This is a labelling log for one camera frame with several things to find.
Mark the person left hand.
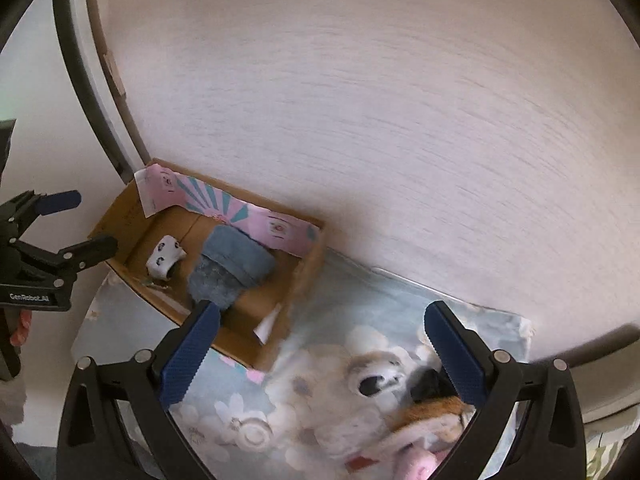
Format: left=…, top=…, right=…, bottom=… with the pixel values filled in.
left=10, top=310, right=32, bottom=348

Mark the yellow floral bedding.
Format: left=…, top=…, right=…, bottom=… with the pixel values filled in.
left=586, top=432, right=625, bottom=480

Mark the small white printed sock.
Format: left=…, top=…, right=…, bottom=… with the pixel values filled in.
left=146, top=235, right=186, bottom=282

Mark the brown white fluffy sock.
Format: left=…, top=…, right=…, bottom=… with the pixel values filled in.
left=390, top=396, right=475, bottom=443

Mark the pink cardboard box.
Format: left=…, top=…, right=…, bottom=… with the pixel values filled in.
left=91, top=159, right=326, bottom=372

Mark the grey blue fluffy sock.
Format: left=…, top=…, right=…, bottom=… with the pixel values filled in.
left=188, top=226, right=276, bottom=311

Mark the light blue floral cloth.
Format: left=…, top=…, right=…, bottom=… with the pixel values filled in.
left=70, top=249, right=534, bottom=480

